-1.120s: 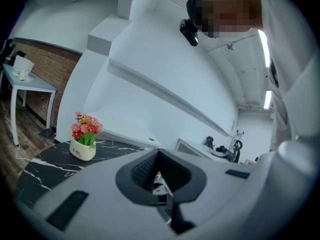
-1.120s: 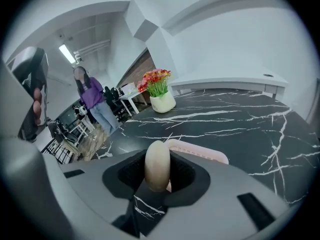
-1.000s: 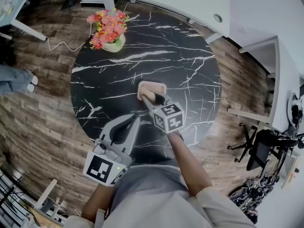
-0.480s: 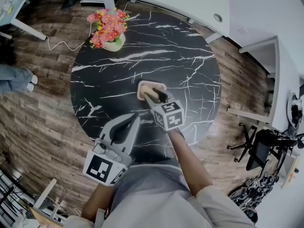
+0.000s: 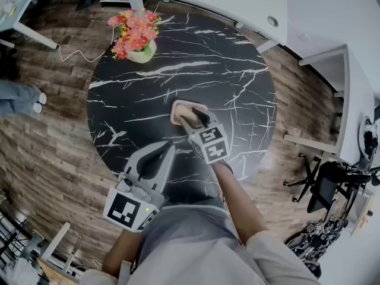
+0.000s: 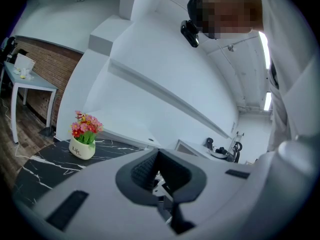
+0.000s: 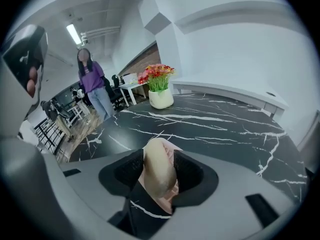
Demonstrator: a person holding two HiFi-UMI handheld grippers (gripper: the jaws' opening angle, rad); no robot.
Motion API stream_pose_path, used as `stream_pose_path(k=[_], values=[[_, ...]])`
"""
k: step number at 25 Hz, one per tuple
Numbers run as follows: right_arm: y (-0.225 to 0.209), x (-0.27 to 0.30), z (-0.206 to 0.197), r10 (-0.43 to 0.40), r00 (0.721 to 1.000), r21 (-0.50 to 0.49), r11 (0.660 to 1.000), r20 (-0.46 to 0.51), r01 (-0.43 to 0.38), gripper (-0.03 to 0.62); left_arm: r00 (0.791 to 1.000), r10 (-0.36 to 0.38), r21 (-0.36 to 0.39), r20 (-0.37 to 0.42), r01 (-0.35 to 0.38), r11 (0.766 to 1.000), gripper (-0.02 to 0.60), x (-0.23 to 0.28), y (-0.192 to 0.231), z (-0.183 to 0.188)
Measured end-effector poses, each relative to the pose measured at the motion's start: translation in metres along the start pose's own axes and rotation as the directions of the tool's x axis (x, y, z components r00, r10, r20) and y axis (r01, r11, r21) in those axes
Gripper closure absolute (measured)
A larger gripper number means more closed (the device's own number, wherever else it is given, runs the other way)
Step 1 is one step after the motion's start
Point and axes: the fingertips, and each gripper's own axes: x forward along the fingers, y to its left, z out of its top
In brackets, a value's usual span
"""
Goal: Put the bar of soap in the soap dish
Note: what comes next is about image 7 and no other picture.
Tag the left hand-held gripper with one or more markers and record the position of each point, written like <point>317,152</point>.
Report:
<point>15,59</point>

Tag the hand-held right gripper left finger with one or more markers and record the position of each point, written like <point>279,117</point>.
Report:
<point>87,181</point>

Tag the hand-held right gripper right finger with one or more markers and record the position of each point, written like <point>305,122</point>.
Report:
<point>225,209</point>

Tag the beige bar of soap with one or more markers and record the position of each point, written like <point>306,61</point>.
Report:
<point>157,169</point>

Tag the person's left hand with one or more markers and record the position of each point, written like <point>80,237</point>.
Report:
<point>32,81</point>

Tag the black metal railing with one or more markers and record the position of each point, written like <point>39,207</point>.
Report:
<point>48,134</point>

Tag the ceiling light panel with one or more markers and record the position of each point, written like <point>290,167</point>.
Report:
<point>73,34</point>

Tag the white stool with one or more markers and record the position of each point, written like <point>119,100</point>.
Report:
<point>79,110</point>

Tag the white ceiling pipes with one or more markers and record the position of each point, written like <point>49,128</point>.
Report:
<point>100,32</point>

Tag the black office chair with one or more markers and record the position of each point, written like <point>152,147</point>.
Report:
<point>112,94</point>

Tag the small white table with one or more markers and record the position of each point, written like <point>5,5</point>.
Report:
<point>131,87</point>

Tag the cream flower vase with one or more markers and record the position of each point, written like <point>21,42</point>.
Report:
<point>161,99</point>

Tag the white box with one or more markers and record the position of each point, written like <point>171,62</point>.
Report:
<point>130,78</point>

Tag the long white desk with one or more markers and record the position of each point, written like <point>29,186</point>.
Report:
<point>225,90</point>

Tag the red and yellow flower bouquet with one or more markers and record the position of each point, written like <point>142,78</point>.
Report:
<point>156,75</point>

